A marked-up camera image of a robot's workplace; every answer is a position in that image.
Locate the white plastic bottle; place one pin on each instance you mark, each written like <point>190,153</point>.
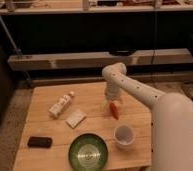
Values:
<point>61,105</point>

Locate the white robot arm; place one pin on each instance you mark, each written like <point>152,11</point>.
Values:
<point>171,118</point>

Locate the black object on shelf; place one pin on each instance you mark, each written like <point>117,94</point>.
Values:
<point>122,51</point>

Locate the lower wooden shelf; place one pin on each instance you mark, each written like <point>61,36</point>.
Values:
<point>98,59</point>

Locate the white paper cup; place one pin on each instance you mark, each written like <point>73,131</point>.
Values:
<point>123,136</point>

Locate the metal shelf pole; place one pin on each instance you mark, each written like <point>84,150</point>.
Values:
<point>16,51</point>

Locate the wooden shelf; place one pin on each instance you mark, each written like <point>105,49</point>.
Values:
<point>98,59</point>
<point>13,7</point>

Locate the white sponge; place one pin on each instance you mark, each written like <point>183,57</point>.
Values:
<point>75,118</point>

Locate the green ceramic bowl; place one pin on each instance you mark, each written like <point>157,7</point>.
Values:
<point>88,152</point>

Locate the wooden table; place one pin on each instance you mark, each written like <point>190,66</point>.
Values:
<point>88,98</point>

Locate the black rectangular case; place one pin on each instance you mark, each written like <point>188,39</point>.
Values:
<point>42,142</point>

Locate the upper wooden shelf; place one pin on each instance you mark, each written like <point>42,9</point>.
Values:
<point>13,7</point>

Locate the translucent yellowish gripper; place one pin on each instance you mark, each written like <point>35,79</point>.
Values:
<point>106,104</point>

